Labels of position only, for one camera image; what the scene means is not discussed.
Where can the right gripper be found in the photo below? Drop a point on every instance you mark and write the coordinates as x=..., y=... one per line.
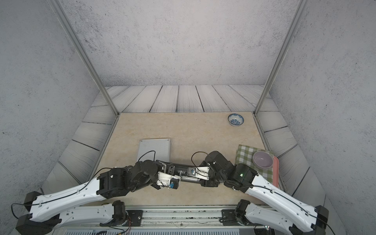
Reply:
x=204, y=179

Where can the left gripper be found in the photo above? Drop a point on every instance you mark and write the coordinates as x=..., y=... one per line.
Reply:
x=163, y=173

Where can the black poker case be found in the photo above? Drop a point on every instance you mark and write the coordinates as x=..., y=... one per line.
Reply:
x=186, y=173

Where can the silver aluminium poker case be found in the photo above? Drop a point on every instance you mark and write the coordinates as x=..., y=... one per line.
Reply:
x=154, y=149

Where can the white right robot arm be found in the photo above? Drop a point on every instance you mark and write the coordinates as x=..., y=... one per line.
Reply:
x=286, y=214

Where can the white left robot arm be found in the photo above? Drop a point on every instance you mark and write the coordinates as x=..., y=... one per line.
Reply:
x=48, y=212

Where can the green white checkered cloth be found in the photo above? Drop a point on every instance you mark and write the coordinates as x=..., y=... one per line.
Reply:
x=244, y=156

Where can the purple bowl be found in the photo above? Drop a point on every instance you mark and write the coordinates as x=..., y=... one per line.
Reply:
x=263, y=160

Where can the blue white porcelain bowl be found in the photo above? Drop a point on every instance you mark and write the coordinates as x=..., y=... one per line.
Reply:
x=235, y=120

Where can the pink tray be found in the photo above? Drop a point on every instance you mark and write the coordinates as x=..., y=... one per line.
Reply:
x=275, y=172

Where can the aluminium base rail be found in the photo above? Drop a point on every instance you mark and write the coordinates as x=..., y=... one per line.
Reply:
x=175, y=220

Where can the right aluminium corner post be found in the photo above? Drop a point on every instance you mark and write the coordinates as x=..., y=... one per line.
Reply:
x=282, y=53

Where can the aluminium corner post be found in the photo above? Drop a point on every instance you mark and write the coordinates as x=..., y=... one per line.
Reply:
x=282, y=53
x=65, y=23

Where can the left aluminium corner post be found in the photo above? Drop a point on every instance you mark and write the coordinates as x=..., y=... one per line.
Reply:
x=65, y=23

